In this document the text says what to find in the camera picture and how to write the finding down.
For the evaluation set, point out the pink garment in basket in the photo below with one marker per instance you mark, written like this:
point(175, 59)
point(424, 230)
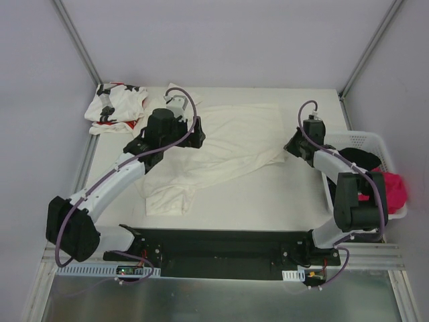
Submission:
point(395, 192)

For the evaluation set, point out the right white cable duct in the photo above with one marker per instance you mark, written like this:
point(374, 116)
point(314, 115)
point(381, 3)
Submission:
point(293, 275)

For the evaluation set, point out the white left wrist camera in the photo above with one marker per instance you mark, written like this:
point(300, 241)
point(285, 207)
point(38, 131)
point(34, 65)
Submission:
point(177, 104)

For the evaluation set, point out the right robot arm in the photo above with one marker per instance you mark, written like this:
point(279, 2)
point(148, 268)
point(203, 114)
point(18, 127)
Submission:
point(349, 217)

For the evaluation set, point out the left aluminium frame post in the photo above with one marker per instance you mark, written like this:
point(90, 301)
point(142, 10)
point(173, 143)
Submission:
point(76, 40)

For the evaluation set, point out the left white cable duct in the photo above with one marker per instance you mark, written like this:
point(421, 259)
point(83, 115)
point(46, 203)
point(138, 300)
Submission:
point(108, 270)

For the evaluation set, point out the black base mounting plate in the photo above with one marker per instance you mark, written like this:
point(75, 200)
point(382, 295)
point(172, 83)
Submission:
point(238, 255)

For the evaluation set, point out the black garment in basket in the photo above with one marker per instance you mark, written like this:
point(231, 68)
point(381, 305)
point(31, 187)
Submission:
point(362, 159)

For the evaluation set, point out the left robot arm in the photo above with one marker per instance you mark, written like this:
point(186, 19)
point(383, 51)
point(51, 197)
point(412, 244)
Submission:
point(71, 222)

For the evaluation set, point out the white cable duct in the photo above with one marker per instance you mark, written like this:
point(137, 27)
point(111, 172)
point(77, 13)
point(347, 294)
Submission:
point(108, 270)
point(293, 275)

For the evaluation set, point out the white plastic laundry basket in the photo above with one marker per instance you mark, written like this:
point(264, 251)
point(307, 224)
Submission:
point(368, 151)

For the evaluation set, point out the cream white t shirt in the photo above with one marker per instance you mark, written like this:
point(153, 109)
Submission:
point(239, 139)

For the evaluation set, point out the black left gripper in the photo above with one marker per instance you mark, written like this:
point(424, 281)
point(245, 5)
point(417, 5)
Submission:
point(193, 135)

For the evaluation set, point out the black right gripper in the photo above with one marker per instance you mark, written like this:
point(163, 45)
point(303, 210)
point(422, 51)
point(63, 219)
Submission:
point(296, 146)

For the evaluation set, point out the red white folded shirt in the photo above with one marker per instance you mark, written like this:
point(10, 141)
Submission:
point(98, 128)

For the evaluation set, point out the white black patterned folded shirt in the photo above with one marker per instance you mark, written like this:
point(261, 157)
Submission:
point(116, 102)

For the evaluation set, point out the aluminium frame post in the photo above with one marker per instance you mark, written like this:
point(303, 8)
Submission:
point(76, 40)
point(386, 21)

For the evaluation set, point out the right aluminium frame post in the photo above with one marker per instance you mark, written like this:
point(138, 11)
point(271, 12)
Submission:
point(386, 21)

